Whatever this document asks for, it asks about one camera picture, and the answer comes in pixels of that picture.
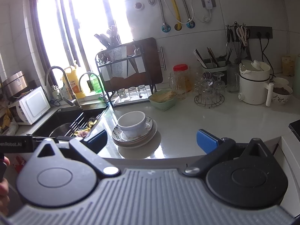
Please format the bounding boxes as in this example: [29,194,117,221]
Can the knives in rack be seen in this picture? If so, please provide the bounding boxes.
[94,25,121,48]

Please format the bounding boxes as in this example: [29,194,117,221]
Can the person's left hand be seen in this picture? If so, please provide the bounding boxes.
[0,156,11,216]

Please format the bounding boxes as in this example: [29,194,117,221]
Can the wire rack of goblets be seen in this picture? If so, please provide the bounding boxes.
[194,71,225,109]

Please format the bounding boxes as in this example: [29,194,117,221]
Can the white power cable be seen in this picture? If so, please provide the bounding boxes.
[156,0,211,24]

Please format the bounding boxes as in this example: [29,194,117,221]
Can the black power cables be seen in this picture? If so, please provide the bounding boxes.
[258,37,276,78]

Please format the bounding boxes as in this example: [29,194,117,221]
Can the red lid glass jar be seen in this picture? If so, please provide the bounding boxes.
[173,64,192,94]

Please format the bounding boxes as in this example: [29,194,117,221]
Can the black induction cooktop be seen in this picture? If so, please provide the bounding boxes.
[289,119,300,144]

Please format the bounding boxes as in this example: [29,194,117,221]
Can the tall clear glass jar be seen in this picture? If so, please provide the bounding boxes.
[227,63,240,93]

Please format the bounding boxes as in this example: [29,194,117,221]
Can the window frame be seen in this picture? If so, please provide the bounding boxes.
[30,0,132,75]

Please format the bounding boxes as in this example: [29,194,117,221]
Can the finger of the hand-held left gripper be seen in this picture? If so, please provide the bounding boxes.
[32,136,71,149]

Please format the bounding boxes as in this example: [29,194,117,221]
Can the metal skewers in sink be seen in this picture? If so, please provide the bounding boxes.
[64,112,85,136]

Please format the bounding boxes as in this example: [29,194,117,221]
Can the yellow plastic bag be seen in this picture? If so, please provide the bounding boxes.
[0,108,19,134]

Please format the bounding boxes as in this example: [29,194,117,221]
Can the plain white bowl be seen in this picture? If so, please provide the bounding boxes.
[273,77,290,87]

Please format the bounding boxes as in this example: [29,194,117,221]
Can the stainless steel appliance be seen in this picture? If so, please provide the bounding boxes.
[2,71,29,99]

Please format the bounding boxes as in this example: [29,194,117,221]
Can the green bottle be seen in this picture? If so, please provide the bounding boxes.
[90,74,103,93]

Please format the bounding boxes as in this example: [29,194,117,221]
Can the red printed packet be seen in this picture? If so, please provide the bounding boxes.
[13,156,27,174]

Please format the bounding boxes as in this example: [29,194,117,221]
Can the white microwave oven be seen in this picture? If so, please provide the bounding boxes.
[8,86,51,125]

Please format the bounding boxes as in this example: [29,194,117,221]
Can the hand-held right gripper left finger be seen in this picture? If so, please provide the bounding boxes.
[30,129,121,179]

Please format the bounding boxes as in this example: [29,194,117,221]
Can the green basket of toothpicks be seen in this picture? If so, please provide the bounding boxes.
[148,88,179,111]

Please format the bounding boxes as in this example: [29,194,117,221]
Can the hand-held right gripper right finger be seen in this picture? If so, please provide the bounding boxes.
[183,129,275,177]

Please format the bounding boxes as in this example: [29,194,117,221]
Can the tall steel faucet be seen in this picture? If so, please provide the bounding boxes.
[44,66,82,109]

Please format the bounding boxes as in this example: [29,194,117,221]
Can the chopstick holder with chopsticks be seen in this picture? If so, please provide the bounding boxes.
[193,47,228,76]

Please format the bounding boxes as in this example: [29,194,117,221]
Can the yellow detergent bottle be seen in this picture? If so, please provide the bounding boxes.
[63,60,86,99]

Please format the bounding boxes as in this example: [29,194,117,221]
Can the yellow food package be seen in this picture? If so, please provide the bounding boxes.
[281,55,296,77]

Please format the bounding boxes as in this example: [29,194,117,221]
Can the yellow pipe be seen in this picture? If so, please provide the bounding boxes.
[165,0,182,31]

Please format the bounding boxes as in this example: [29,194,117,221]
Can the white electric kettle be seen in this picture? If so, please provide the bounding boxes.
[237,59,274,106]

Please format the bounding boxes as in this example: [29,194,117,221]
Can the clear drinking glass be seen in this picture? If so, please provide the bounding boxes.
[128,87,139,100]
[137,85,149,98]
[117,88,128,103]

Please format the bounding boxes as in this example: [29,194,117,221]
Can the black power strip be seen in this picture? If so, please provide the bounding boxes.
[246,26,273,39]

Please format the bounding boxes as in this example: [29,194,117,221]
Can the wooden cutting board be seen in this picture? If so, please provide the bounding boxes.
[110,37,163,92]

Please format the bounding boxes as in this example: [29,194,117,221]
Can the black dish rack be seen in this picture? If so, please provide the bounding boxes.
[95,44,157,106]

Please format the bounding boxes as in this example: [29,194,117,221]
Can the wall socket with white plug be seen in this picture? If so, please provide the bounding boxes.
[200,0,215,10]

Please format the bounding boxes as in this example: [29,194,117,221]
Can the patterned bowl with brown contents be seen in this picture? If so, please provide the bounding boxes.
[272,85,293,105]

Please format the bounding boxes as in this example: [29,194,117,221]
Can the glass mug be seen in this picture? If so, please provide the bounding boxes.
[168,71,188,100]

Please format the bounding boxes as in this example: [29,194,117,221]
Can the leaf pattern deep plate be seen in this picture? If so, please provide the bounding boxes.
[112,117,154,143]

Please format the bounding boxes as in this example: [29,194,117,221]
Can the small steel faucet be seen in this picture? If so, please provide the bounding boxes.
[78,72,110,105]

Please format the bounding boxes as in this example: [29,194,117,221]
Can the white handled scissors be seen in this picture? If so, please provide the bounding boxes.
[236,26,248,46]

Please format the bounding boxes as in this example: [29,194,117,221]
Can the metal flexible hose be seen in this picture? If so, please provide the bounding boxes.
[143,0,170,32]
[180,0,197,29]

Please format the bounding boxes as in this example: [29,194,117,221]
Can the white plastic bowl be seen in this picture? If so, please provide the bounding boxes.
[118,119,146,138]

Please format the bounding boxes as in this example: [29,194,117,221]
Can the large red flower plate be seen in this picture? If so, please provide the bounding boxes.
[112,121,158,149]

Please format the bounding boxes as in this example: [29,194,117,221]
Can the black sink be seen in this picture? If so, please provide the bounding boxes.
[31,104,109,139]

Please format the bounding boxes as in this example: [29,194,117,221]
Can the steel bar handle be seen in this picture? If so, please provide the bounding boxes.
[160,46,167,71]

